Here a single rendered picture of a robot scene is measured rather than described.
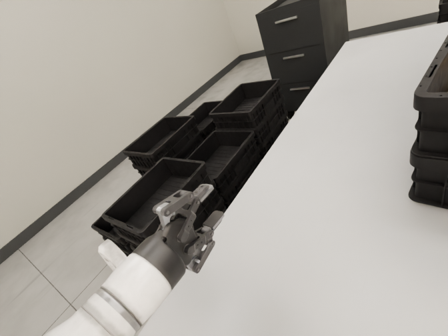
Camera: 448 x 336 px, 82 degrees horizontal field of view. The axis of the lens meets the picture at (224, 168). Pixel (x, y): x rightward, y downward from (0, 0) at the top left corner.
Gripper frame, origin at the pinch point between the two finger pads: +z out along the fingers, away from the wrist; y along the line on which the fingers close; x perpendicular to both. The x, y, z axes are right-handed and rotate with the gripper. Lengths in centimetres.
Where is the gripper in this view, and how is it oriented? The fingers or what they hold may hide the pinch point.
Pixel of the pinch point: (210, 205)
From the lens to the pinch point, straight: 44.2
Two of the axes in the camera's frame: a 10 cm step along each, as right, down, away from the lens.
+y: -2.9, -8.2, -4.9
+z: 5.4, -5.6, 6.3
